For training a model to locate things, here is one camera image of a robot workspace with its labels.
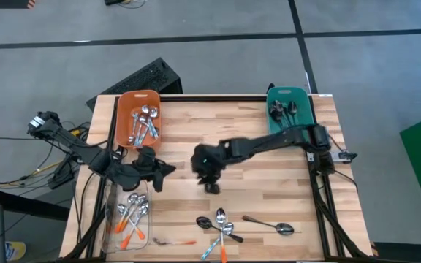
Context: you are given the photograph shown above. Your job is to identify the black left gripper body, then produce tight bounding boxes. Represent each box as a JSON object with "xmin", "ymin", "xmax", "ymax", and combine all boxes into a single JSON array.
[{"xmin": 133, "ymin": 145, "xmax": 160, "ymax": 180}]

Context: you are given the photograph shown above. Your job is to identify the hazard-striped black block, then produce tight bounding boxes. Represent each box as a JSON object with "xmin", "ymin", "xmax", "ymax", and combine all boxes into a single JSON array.
[{"xmin": 370, "ymin": 240, "xmax": 421, "ymax": 263}]

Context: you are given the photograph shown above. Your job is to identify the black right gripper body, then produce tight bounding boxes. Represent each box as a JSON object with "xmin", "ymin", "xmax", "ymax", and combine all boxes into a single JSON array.
[{"xmin": 191, "ymin": 144, "xmax": 230, "ymax": 180}]

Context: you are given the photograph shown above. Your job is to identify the black perforated case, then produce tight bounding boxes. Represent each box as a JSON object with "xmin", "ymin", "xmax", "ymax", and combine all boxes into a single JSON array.
[{"xmin": 86, "ymin": 57, "xmax": 184, "ymax": 110}]

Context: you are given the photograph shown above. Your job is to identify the spoons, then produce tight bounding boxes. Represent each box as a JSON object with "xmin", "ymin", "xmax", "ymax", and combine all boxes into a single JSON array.
[{"xmin": 272, "ymin": 99, "xmax": 290, "ymax": 127}]

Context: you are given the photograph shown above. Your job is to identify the pile of silver cutlery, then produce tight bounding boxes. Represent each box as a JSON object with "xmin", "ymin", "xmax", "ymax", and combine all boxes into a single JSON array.
[{"xmin": 195, "ymin": 216, "xmax": 245, "ymax": 244}]

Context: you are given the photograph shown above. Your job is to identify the clear glass dish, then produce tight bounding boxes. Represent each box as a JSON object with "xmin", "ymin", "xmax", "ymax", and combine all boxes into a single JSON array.
[{"xmin": 102, "ymin": 179, "xmax": 152, "ymax": 254}]

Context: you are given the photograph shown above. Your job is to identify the grey bracket box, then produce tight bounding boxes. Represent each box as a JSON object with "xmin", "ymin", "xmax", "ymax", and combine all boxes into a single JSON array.
[{"xmin": 307, "ymin": 148, "xmax": 358, "ymax": 164}]

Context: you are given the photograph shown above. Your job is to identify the teal plastic bin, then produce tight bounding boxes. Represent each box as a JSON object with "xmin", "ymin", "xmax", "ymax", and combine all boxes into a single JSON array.
[{"xmin": 265, "ymin": 86, "xmax": 316, "ymax": 135}]

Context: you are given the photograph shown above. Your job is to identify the blue and yellow bag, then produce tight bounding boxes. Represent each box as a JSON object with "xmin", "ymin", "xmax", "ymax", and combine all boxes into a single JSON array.
[{"xmin": 4, "ymin": 240, "xmax": 28, "ymax": 262}]

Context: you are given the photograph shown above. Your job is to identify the yellow floor cable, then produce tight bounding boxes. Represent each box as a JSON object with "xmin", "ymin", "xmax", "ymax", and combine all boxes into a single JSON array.
[{"xmin": 0, "ymin": 126, "xmax": 83, "ymax": 187}]

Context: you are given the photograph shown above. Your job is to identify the black floor device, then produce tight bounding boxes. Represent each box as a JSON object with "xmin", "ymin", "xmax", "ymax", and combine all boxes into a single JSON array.
[{"xmin": 104, "ymin": 0, "xmax": 148, "ymax": 9}]

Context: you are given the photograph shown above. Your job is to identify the orange plastic bin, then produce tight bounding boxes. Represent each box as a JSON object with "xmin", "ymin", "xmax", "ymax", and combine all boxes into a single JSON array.
[{"xmin": 115, "ymin": 89, "xmax": 163, "ymax": 149}]

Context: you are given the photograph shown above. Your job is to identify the hazard-striped black mat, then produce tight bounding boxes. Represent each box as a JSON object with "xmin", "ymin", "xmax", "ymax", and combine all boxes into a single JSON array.
[{"xmin": 0, "ymin": 0, "xmax": 36, "ymax": 10}]

